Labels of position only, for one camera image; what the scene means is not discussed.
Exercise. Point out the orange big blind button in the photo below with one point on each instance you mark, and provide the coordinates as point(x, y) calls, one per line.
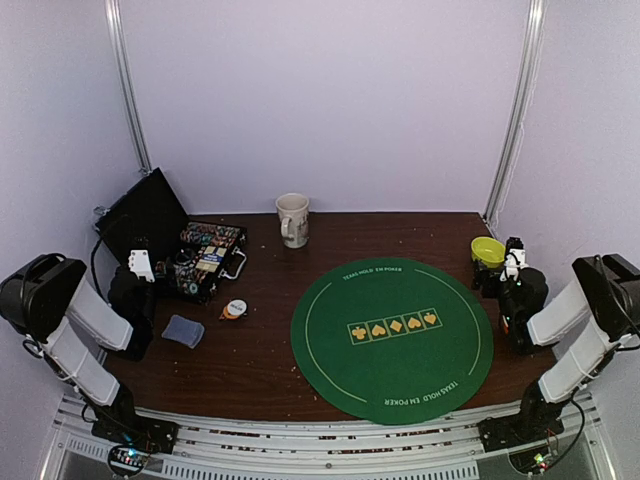
point(225, 314)

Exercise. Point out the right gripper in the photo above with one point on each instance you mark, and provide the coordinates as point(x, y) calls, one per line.
point(491, 275)

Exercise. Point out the white dealer button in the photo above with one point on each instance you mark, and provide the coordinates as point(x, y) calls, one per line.
point(236, 308)

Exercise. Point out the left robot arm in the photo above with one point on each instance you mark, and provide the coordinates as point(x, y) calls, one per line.
point(46, 298)

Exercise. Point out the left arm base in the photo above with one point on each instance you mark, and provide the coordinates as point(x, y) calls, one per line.
point(142, 433)

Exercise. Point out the yellow-green plastic bowl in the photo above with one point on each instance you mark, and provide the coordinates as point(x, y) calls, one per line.
point(488, 250)

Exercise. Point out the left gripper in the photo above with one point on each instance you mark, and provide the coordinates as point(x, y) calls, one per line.
point(119, 269)

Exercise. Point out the round green poker mat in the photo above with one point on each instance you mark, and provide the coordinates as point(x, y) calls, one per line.
point(392, 341)

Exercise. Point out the right aluminium frame post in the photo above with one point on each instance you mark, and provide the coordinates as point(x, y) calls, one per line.
point(525, 87)

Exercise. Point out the beige ceramic mug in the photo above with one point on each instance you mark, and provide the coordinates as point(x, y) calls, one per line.
point(293, 213)

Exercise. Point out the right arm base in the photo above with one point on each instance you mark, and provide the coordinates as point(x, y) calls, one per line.
point(519, 429)

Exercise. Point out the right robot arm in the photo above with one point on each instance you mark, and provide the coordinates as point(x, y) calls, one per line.
point(595, 315)

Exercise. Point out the aluminium frame post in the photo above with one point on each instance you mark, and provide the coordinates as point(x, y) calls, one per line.
point(117, 37)
point(525, 87)

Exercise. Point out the left aluminium frame post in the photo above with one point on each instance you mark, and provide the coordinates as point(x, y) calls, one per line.
point(117, 37)

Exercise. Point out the aluminium front rail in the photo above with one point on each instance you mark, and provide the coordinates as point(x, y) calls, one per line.
point(449, 447)

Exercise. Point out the black poker chip case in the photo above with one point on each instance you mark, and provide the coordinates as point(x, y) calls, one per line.
point(188, 258)

